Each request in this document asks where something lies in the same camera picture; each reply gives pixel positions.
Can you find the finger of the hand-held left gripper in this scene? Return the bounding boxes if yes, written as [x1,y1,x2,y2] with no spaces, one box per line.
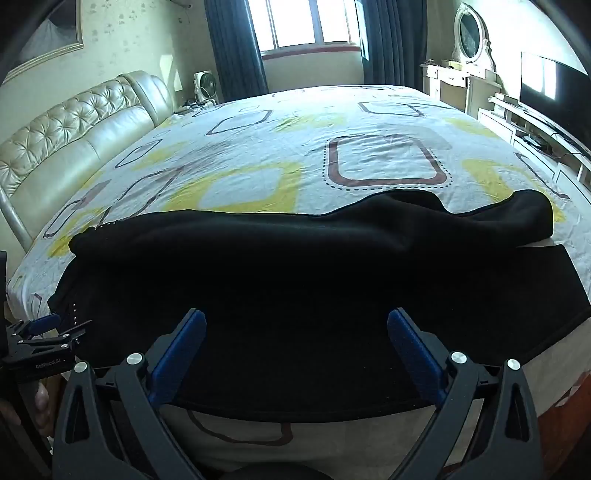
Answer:
[16,320,93,358]
[7,313,63,340]

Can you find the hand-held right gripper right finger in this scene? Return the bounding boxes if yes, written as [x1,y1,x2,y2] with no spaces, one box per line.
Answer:
[387,307,546,480]

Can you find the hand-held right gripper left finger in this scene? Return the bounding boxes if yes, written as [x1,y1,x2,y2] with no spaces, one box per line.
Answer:
[52,308,207,480]

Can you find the black pants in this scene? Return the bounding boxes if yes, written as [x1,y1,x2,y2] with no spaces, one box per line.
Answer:
[47,189,591,423]

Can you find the person's left hand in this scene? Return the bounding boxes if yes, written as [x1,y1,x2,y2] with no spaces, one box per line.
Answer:
[25,376,61,439]

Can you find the beige tufted leather headboard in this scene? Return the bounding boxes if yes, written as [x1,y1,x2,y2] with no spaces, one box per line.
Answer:
[0,71,174,250]

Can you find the printed bed sheet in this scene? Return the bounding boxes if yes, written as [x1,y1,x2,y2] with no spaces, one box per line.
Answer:
[7,84,575,474]

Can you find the white television stand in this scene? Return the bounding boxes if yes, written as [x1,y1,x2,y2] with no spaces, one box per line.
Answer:
[478,92,591,204]

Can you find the white dressing table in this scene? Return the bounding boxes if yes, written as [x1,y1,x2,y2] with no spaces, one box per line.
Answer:
[420,60,504,121]

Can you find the white fan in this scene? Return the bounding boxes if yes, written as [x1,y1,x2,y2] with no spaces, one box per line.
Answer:
[193,70,217,102]

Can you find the black television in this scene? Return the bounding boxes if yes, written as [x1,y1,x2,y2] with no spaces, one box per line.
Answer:
[519,52,591,155]

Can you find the dark blue curtain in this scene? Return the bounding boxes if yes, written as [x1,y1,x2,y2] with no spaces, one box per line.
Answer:
[204,0,269,103]
[355,0,428,90]

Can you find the oval white framed mirror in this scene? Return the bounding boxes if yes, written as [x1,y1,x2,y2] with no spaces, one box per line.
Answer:
[452,2,497,72]

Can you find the window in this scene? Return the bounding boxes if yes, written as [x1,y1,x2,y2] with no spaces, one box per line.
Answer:
[247,0,363,52]

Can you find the framed wall picture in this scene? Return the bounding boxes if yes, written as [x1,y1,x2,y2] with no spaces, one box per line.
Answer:
[0,0,86,86]

